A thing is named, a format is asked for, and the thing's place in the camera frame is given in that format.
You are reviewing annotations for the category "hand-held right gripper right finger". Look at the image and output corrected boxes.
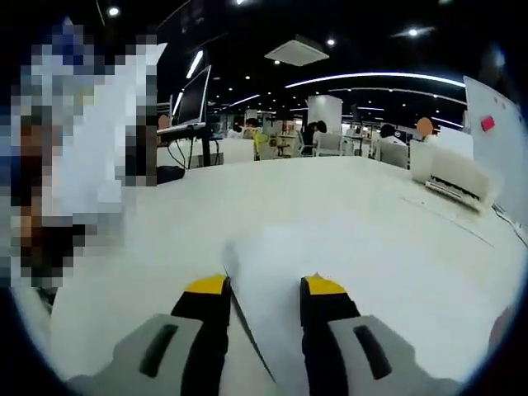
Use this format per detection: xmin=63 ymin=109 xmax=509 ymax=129
xmin=299 ymin=274 xmax=459 ymax=396

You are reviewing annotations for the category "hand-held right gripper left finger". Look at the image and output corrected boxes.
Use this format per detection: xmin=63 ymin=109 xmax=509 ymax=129
xmin=68 ymin=274 xmax=231 ymax=396

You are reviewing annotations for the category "stack of white printing papers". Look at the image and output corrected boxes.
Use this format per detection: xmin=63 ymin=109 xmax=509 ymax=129
xmin=218 ymin=225 xmax=309 ymax=396

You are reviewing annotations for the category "person's right hand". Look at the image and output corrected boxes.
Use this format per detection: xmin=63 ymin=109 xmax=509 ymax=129
xmin=489 ymin=305 xmax=513 ymax=361

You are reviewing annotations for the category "white table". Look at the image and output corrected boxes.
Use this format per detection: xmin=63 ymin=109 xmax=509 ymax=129
xmin=12 ymin=154 xmax=528 ymax=389

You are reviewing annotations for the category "white office chair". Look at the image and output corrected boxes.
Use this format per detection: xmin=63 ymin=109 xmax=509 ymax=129
xmin=314 ymin=133 xmax=344 ymax=158

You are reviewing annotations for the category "white printer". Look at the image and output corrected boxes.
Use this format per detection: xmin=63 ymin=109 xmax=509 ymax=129
xmin=408 ymin=139 xmax=503 ymax=215

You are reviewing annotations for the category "yellow stand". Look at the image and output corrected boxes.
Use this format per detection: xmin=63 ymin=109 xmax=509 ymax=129
xmin=251 ymin=129 xmax=266 ymax=161

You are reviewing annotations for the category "white whiteboard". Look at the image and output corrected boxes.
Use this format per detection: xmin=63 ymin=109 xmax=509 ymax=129
xmin=462 ymin=74 xmax=524 ymax=200

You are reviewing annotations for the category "computer monitor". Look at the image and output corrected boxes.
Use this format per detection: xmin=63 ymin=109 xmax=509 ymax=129
xmin=170 ymin=64 xmax=212 ymax=130

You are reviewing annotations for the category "straight ceiling light strip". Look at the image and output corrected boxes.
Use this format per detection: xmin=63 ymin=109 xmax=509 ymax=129
xmin=283 ymin=71 xmax=467 ymax=90

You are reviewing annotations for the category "long curved ceiling light strip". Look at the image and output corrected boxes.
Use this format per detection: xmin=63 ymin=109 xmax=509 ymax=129
xmin=185 ymin=49 xmax=205 ymax=80

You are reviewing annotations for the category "ceiling air conditioner unit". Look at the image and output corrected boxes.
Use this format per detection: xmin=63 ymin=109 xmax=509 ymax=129
xmin=264 ymin=38 xmax=331 ymax=68

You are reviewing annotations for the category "dark ceiling-hung screen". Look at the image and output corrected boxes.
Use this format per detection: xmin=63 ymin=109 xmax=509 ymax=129
xmin=158 ymin=0 xmax=229 ymax=43

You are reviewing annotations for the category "white cable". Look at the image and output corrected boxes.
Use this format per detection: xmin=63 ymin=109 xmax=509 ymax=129
xmin=492 ymin=203 xmax=528 ymax=239

